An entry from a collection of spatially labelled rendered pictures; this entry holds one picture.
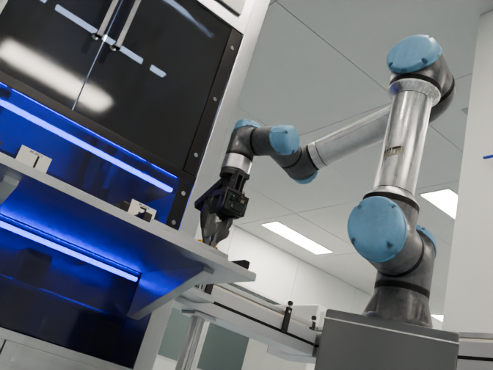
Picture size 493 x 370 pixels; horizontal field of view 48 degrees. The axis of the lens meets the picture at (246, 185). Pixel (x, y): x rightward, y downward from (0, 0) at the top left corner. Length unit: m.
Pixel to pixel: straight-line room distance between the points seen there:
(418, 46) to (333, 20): 2.38
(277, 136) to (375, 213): 0.39
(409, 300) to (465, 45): 2.70
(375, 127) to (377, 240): 0.43
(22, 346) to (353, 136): 0.99
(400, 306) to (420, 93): 0.46
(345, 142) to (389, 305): 0.47
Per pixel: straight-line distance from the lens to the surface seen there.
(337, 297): 8.71
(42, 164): 1.60
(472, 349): 1.81
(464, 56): 3.82
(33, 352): 1.56
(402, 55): 1.32
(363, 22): 3.66
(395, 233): 1.09
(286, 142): 1.39
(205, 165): 1.82
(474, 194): 2.83
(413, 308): 1.19
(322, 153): 1.47
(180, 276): 1.46
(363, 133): 1.45
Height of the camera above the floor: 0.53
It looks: 23 degrees up
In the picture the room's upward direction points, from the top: 16 degrees clockwise
